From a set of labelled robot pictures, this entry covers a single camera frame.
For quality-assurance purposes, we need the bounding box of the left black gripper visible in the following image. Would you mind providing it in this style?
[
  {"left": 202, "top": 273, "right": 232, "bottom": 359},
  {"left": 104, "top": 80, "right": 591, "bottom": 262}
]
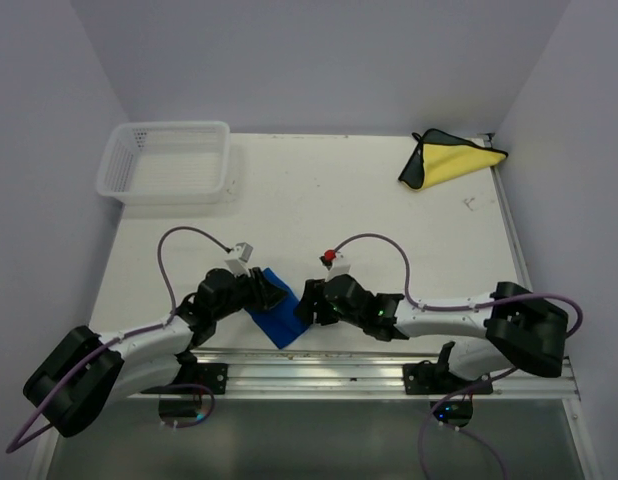
[{"left": 212, "top": 266, "right": 287, "bottom": 321}]

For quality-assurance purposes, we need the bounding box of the blue towel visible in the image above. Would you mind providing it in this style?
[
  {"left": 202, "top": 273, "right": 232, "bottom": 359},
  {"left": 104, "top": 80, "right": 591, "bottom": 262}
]
[{"left": 248, "top": 268, "right": 308, "bottom": 349}]

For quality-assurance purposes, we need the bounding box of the yellow and black towel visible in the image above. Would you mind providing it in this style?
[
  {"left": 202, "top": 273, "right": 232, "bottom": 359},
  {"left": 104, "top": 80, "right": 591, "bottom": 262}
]
[{"left": 398, "top": 128, "right": 508, "bottom": 191}]

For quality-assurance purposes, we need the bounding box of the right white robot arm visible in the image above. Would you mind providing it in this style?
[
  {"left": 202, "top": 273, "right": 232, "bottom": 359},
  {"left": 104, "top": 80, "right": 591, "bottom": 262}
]
[{"left": 294, "top": 274, "right": 568, "bottom": 393}]

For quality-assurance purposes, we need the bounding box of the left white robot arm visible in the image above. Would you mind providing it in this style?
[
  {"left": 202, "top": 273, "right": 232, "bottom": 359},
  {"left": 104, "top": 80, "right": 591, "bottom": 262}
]
[{"left": 23, "top": 268, "right": 298, "bottom": 437}]

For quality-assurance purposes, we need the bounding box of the white plastic basket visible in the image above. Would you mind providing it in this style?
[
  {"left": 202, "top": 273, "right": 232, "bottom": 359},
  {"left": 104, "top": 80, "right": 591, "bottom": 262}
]
[{"left": 95, "top": 121, "right": 230, "bottom": 206}]

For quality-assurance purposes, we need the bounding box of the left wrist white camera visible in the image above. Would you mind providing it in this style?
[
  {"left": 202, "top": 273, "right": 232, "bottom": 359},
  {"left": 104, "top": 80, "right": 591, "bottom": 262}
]
[{"left": 224, "top": 242, "right": 253, "bottom": 277}]

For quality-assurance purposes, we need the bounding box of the aluminium mounting rail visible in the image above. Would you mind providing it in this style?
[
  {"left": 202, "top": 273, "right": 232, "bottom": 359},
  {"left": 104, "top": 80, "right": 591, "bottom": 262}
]
[{"left": 128, "top": 349, "right": 583, "bottom": 401}]

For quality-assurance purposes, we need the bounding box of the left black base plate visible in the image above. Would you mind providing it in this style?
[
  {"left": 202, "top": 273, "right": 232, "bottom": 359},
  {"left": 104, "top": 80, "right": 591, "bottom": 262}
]
[{"left": 142, "top": 363, "right": 229, "bottom": 395}]

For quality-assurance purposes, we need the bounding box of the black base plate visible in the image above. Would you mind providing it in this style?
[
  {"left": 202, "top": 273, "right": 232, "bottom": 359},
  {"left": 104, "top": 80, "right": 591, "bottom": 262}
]
[
  {"left": 142, "top": 363, "right": 229, "bottom": 395},
  {"left": 402, "top": 360, "right": 493, "bottom": 395}
]

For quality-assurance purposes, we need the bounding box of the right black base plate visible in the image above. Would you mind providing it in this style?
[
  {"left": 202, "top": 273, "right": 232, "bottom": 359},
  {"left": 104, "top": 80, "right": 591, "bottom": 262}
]
[{"left": 402, "top": 360, "right": 493, "bottom": 395}]

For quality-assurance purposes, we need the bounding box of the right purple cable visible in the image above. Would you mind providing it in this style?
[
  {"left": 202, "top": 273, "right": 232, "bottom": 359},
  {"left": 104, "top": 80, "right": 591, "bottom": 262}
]
[{"left": 333, "top": 233, "right": 586, "bottom": 480}]

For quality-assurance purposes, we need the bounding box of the purple cable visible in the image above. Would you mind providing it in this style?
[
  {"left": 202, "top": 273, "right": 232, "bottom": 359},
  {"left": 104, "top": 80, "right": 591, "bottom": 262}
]
[
  {"left": 333, "top": 233, "right": 586, "bottom": 480},
  {"left": 6, "top": 227, "right": 233, "bottom": 455}
]

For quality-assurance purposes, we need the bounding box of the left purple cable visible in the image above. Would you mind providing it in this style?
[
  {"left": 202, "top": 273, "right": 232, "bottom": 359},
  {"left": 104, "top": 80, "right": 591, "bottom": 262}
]
[{"left": 6, "top": 227, "right": 233, "bottom": 455}]

